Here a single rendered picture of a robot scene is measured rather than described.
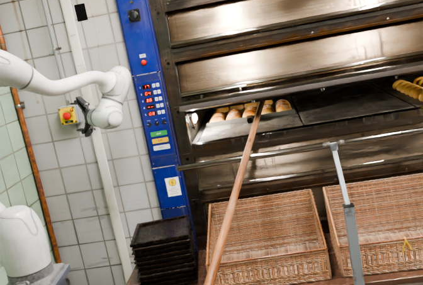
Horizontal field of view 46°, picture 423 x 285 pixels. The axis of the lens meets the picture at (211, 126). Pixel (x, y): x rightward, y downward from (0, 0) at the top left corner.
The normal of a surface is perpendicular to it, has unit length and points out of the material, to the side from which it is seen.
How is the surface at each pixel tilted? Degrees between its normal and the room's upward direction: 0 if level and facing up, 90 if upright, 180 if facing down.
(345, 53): 70
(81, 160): 90
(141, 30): 90
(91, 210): 90
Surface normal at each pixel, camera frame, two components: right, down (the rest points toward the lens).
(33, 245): 0.65, -0.04
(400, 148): -0.15, -0.15
